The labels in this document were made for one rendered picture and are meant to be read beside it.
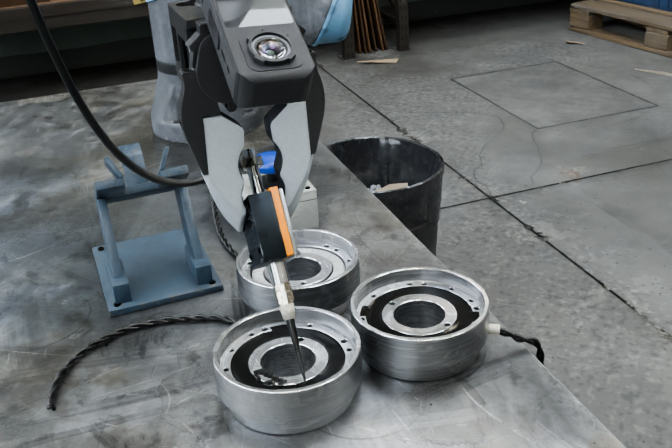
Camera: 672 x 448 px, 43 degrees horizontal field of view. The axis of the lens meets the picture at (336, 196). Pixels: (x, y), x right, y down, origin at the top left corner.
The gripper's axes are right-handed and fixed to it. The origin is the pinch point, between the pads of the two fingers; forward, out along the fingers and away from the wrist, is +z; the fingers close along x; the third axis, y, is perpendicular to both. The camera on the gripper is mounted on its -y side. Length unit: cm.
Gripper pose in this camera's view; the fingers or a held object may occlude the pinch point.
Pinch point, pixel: (264, 213)
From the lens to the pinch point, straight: 59.4
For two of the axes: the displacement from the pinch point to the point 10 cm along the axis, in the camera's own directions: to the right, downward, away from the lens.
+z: 0.5, 9.0, 4.3
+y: -3.6, -3.8, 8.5
